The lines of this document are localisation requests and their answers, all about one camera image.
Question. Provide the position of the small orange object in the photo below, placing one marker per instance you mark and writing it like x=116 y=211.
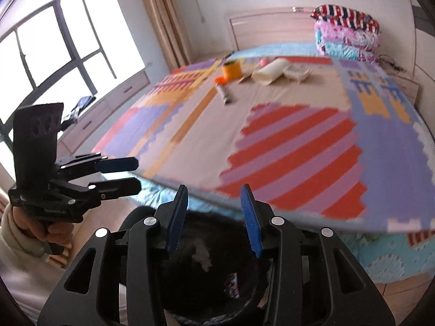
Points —
x=220 y=80

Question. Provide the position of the person's left forearm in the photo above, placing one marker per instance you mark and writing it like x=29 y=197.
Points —
x=20 y=265

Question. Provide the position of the person's left hand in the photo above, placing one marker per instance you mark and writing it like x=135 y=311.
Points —
x=56 y=232

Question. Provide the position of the wooden window bench cabinet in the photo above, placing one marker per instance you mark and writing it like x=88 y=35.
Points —
x=112 y=98

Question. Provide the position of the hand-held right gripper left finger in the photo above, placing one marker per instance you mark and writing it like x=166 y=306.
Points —
x=178 y=220

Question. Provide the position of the crumpled white paper scrap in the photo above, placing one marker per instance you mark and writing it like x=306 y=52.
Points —
x=201 y=254

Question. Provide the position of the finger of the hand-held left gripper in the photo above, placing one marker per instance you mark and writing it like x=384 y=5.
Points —
x=119 y=187
x=115 y=164

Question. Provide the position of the printed wrapper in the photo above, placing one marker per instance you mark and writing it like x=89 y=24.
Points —
x=231 y=282

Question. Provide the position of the dark clothing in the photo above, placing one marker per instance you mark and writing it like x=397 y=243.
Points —
x=78 y=108

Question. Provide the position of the beige curtain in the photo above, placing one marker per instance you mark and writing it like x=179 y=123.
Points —
x=163 y=17

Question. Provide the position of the orange cup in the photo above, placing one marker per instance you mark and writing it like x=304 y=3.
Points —
x=231 y=69

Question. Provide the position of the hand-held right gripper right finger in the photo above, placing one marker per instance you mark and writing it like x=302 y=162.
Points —
x=250 y=220

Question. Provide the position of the black framed window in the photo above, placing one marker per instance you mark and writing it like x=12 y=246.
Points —
x=57 y=44

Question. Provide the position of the pink and cyan folded quilt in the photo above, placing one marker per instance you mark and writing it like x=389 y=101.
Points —
x=343 y=42

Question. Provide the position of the white and grey wardrobe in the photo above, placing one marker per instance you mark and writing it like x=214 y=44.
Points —
x=423 y=40

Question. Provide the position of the black trash bin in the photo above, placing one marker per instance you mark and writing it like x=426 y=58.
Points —
x=190 y=282

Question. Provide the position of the wooden bed headboard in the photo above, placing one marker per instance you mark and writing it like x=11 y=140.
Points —
x=265 y=29

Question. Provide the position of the light blue bed sheet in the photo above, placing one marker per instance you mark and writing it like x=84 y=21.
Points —
x=373 y=251

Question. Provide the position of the pink ball toy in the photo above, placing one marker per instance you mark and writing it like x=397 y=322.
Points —
x=265 y=62

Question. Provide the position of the striped folded blanket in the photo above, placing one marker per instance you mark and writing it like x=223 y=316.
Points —
x=346 y=15

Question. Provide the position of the patchwork printed blanket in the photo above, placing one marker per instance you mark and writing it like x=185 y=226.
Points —
x=289 y=135

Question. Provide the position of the small metal object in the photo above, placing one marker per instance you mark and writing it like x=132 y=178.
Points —
x=298 y=8

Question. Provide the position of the wooden nightstand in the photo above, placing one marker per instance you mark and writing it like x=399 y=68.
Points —
x=404 y=88

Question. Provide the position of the grey tube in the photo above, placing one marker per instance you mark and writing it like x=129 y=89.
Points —
x=224 y=94

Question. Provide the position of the cream cylindrical container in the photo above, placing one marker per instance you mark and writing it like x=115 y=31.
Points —
x=270 y=71

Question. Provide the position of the dark slim object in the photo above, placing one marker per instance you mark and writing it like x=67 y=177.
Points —
x=228 y=54

